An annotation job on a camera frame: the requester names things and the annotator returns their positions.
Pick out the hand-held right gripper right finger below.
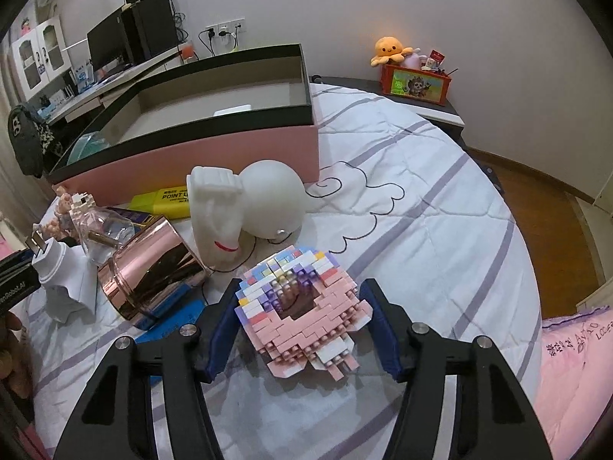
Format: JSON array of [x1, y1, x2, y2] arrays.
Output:
[[358, 278, 544, 460]]

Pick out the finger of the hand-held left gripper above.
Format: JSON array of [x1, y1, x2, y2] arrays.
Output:
[[0, 249, 36, 279]]

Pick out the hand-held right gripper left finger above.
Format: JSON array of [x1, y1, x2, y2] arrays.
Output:
[[52, 278, 250, 460]]

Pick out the white charger plug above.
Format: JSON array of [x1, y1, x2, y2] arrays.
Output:
[[31, 231, 75, 293]]

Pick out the bright blue case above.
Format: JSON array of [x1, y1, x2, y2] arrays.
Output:
[[136, 294, 210, 334]]

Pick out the round pale pig toy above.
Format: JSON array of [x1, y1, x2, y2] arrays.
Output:
[[234, 244, 372, 378]]

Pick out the small pink block figure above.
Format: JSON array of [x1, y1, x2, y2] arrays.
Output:
[[38, 191, 97, 240]]

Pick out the clear plastic container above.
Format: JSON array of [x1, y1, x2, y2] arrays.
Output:
[[72, 204, 137, 269]]

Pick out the rose gold metal cup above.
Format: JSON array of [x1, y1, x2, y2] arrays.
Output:
[[97, 215, 214, 331]]

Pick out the dark blue gold box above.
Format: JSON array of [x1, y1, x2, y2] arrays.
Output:
[[112, 206, 166, 228]]

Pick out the white astronaut figure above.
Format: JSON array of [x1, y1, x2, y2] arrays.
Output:
[[187, 159, 307, 271]]

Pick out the pink box with black rim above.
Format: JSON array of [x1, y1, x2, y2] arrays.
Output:
[[48, 44, 319, 199]]

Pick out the person's left hand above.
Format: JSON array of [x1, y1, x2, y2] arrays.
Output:
[[0, 314, 32, 398]]

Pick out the pink embroidered bedding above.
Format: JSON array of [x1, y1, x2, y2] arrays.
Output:
[[539, 304, 613, 456]]

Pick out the blue white boxes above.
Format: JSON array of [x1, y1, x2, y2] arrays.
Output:
[[69, 60, 94, 94]]

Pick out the white glass-door cabinet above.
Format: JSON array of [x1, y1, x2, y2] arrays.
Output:
[[10, 14, 70, 89]]

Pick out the white corner desk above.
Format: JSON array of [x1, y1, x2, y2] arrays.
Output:
[[45, 41, 202, 125]]

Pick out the black computer monitor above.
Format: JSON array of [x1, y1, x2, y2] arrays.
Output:
[[86, 10, 126, 75]]

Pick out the orange printed toy box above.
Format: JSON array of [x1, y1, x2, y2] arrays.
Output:
[[380, 63, 453, 106]]

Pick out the black computer tower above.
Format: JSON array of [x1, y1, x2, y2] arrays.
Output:
[[122, 0, 179, 65]]

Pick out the red card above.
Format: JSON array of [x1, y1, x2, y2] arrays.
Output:
[[426, 49, 451, 75]]

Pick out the orange octopus plush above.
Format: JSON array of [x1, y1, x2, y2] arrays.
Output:
[[370, 37, 415, 68]]

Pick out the white wall outlet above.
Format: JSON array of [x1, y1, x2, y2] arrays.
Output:
[[205, 20, 247, 39]]

